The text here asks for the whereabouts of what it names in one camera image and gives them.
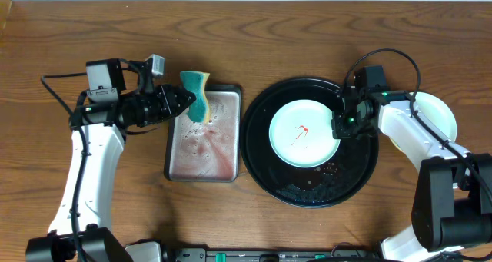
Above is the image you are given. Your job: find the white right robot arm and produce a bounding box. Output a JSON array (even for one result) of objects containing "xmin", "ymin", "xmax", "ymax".
[{"xmin": 332, "ymin": 88, "xmax": 491, "ymax": 261}]

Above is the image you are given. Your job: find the light blue plate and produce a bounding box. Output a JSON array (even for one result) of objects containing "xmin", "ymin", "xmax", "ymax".
[{"xmin": 268, "ymin": 99, "xmax": 341, "ymax": 168}]

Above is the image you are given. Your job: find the pale green plate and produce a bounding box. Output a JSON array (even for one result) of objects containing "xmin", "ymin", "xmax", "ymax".
[{"xmin": 387, "ymin": 91, "xmax": 457, "ymax": 152}]

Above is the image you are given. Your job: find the round black tray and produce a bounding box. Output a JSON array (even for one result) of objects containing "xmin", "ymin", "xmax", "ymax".
[{"xmin": 239, "ymin": 76, "xmax": 379, "ymax": 208}]

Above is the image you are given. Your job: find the rectangular black metal tray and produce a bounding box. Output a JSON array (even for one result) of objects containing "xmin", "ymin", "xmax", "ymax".
[{"xmin": 164, "ymin": 85, "xmax": 241, "ymax": 182}]

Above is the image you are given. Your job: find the green yellow sponge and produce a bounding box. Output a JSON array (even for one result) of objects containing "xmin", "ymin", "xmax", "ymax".
[{"xmin": 180, "ymin": 71, "xmax": 211, "ymax": 123}]

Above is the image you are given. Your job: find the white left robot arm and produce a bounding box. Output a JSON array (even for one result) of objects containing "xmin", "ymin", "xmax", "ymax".
[{"xmin": 25, "ymin": 85, "xmax": 196, "ymax": 261}]

